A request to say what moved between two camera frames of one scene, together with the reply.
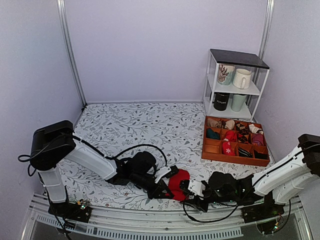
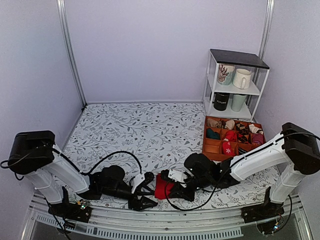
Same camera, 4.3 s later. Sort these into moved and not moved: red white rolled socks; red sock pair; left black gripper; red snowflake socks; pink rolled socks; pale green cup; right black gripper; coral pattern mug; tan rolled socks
Moved: left black gripper; red sock pair; right black gripper
Not moved: coral pattern mug; tan rolled socks; red snowflake socks; pink rolled socks; red white rolled socks; pale green cup
